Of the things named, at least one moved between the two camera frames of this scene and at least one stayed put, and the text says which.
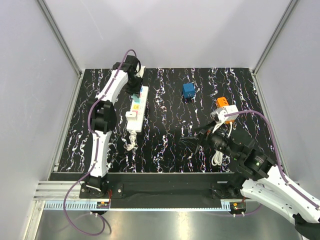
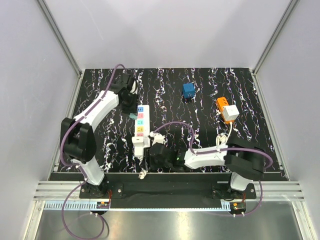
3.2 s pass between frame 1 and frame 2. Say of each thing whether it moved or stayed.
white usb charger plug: moved
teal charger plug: moved
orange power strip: stayed
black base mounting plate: stayed
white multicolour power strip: moved
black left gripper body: moved
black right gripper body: moved
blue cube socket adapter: stayed
